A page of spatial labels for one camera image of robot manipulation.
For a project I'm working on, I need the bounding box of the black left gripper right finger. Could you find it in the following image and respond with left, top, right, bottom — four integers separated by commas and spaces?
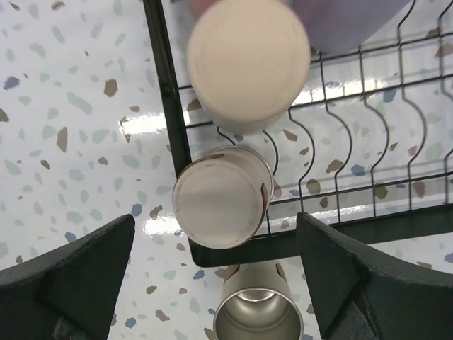
296, 213, 452, 339

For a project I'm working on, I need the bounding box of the black wire dish rack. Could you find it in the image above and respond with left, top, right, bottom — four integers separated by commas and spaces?
144, 1, 452, 267

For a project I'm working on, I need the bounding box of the steel cup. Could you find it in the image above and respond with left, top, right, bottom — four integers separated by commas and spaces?
213, 261, 304, 340
172, 145, 275, 249

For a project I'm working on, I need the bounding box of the beige plastic cup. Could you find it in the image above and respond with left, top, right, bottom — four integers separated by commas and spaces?
186, 1, 311, 135

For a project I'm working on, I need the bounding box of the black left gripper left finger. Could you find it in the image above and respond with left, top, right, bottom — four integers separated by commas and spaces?
1, 214, 135, 339

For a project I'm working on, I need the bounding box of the lilac plastic cup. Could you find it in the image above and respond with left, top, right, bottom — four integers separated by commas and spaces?
292, 0, 409, 53

